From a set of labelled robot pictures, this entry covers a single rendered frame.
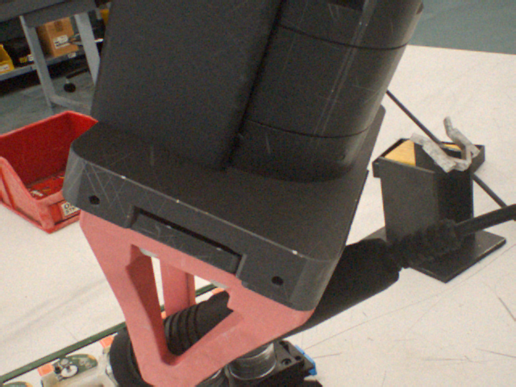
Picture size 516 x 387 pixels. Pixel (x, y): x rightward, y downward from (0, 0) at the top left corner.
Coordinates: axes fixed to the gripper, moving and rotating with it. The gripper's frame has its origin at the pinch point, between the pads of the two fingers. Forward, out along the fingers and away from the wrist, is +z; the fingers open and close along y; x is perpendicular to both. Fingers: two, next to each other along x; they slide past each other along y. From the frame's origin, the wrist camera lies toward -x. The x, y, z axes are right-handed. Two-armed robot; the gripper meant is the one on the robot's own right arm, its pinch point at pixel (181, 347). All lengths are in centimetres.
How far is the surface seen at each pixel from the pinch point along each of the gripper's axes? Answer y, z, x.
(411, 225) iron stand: -22.1, 4.1, 8.5
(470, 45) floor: -341, 71, 41
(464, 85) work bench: -56, 5, 12
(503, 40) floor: -344, 64, 55
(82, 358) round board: -3.6, 6.9, -4.5
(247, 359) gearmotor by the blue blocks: -7.5, 6.5, 2.3
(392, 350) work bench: -12.7, 6.5, 9.2
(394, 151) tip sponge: -36.1, 6.1, 6.6
